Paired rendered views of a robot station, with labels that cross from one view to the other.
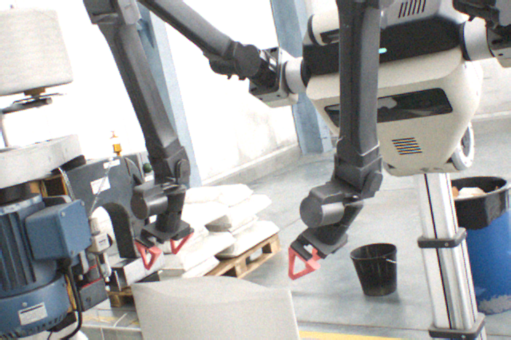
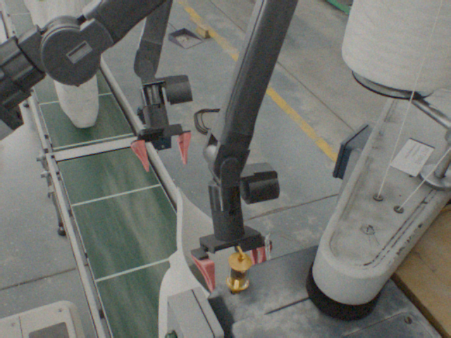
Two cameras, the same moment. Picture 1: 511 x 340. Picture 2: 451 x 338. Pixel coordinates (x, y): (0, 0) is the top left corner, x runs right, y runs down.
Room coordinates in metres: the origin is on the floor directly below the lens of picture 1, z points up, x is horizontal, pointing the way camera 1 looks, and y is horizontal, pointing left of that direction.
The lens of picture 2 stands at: (1.99, 0.50, 1.84)
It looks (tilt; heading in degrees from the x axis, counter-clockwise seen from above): 39 degrees down; 206
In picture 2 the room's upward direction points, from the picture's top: 6 degrees clockwise
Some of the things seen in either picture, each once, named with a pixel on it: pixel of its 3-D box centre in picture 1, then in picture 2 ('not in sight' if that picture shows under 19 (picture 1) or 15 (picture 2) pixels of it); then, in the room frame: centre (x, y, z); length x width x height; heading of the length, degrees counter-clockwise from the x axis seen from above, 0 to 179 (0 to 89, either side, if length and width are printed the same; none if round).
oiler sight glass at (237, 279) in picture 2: (116, 144); (238, 271); (1.63, 0.35, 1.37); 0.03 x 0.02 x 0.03; 55
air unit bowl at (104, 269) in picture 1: (103, 264); not in sight; (1.44, 0.41, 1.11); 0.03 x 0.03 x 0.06
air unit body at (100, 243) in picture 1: (100, 249); not in sight; (1.45, 0.41, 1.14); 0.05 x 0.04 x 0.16; 145
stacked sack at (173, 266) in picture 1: (189, 251); not in sight; (4.43, 0.62, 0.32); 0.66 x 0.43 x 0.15; 147
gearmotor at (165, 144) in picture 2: not in sight; (149, 124); (0.24, -0.84, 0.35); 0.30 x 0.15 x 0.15; 55
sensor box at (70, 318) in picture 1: (61, 321); not in sight; (1.39, 0.52, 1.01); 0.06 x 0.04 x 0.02; 145
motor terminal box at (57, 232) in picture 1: (61, 236); (361, 162); (1.16, 0.39, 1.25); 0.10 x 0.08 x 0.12; 170
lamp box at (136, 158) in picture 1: (136, 169); (193, 334); (1.69, 0.33, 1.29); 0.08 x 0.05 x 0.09; 55
